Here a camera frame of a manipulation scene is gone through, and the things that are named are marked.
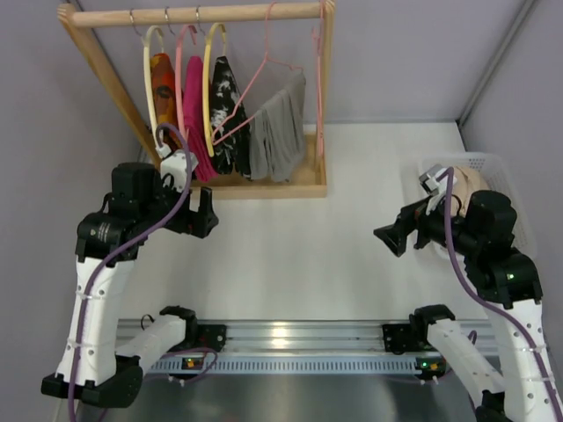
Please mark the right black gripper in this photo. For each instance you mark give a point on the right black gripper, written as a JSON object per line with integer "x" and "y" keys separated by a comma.
{"x": 416, "y": 226}

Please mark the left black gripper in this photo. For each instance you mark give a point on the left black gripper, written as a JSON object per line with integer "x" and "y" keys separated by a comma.
{"x": 193, "y": 218}

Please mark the grey trousers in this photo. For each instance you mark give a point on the grey trousers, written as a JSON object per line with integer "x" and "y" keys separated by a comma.
{"x": 277, "y": 144}

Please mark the pink wire hanger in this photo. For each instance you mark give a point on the pink wire hanger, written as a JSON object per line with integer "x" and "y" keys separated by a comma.
{"x": 317, "y": 35}
{"x": 266, "y": 59}

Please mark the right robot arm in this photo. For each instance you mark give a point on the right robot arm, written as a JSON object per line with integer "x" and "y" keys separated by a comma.
{"x": 505, "y": 283}

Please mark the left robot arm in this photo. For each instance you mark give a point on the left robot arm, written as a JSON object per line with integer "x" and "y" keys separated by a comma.
{"x": 142, "y": 199}

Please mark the pink plastic hanger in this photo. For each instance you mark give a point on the pink plastic hanger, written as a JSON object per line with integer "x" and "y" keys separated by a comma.
{"x": 178, "y": 74}

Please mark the cream plastic hanger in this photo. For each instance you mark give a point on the cream plastic hanger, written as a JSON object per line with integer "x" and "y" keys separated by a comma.
{"x": 146, "y": 39}

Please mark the yellow plastic hanger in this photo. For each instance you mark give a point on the yellow plastic hanger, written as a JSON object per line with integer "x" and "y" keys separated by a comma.
{"x": 216, "y": 27}

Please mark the beige cloth in basket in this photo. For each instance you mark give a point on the beige cloth in basket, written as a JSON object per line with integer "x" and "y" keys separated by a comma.
{"x": 468, "y": 182}

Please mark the black and white garment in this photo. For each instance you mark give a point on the black and white garment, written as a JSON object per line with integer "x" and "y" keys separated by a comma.
{"x": 231, "y": 154}

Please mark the magenta garment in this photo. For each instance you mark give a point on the magenta garment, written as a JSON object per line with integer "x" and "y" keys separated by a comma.
{"x": 193, "y": 119}

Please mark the white plastic basket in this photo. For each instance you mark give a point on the white plastic basket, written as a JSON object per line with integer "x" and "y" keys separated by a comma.
{"x": 493, "y": 170}

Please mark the orange patterned garment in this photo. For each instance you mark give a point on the orange patterned garment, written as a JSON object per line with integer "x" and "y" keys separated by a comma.
{"x": 162, "y": 77}

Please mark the wooden clothes rack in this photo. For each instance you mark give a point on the wooden clothes rack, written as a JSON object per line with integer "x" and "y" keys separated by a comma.
{"x": 308, "y": 179}

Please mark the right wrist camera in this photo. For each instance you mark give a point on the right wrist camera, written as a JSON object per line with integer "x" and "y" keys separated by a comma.
{"x": 435, "y": 184}

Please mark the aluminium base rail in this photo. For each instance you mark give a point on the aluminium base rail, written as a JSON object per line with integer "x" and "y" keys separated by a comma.
{"x": 303, "y": 348}

